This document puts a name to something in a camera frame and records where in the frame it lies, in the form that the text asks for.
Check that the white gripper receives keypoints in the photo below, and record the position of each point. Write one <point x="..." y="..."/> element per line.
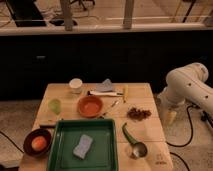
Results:
<point x="168" y="115"/>

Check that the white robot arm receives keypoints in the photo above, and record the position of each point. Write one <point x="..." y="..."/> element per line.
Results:
<point x="186" y="83"/>

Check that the red-orange bowl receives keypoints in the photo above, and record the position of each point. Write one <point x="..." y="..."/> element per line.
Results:
<point x="89" y="106"/>

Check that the dark brown bowl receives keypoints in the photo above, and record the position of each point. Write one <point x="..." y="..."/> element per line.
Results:
<point x="28" y="140"/>

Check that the yellow corn cob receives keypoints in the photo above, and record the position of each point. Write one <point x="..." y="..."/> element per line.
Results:
<point x="125" y="93"/>

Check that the grey-blue cloth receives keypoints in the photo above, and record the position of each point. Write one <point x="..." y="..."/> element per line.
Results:
<point x="105" y="86"/>

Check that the green plastic tray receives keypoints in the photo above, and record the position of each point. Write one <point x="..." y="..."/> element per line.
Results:
<point x="102" y="155"/>

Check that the blue sponge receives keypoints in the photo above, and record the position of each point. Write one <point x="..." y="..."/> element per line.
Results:
<point x="83" y="146"/>

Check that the white cup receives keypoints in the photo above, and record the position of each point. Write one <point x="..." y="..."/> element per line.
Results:
<point x="76" y="85"/>

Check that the green plastic cup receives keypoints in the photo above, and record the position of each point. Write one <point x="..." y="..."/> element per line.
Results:
<point x="55" y="106"/>

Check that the black marker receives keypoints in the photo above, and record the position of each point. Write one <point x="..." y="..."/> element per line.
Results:
<point x="47" y="126"/>

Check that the orange fruit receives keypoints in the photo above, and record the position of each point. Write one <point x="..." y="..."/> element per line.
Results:
<point x="39" y="143"/>

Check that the green-handled metal scoop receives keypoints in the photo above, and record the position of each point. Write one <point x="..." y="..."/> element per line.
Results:
<point x="139" y="149"/>

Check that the small wooden-handled utensil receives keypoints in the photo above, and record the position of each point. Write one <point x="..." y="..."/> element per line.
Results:
<point x="111" y="106"/>

